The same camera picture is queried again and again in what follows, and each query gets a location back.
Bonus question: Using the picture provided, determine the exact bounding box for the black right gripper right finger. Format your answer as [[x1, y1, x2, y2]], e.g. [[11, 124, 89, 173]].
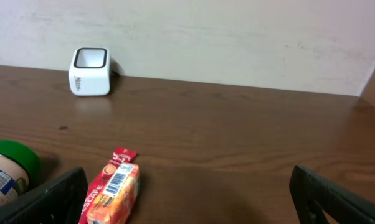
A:
[[289, 165, 375, 224]]

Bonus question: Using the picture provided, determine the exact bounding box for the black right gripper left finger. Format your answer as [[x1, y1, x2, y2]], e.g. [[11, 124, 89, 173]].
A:
[[0, 167, 88, 224]]

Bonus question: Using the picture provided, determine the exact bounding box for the small orange box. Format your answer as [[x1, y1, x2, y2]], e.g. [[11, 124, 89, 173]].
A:
[[86, 163, 140, 224]]

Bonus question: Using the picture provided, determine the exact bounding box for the green lid spice jar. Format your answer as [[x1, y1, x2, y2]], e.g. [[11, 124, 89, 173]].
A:
[[0, 140, 41, 207]]

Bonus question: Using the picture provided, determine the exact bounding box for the small red sachet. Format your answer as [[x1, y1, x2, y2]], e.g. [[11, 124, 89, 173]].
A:
[[78, 147, 138, 224]]

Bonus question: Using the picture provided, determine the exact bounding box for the white barcode scanner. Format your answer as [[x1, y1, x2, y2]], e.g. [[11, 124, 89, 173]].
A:
[[69, 47, 110, 96]]

